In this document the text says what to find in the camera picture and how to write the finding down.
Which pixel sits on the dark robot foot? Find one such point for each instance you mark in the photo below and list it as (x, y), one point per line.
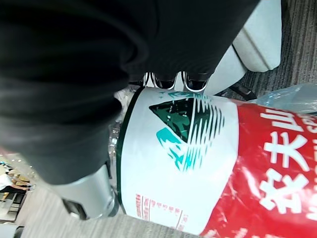
(241, 91)

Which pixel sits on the plastic bottle red white label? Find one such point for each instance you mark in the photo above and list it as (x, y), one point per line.
(188, 153)

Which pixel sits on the right robot hand black cloth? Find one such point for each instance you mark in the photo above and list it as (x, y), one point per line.
(74, 74)

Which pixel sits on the cluttered low table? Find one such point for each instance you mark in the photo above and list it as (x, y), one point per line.
(12, 183)

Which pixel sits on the silver robot leg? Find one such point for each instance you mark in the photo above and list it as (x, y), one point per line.
(260, 37)

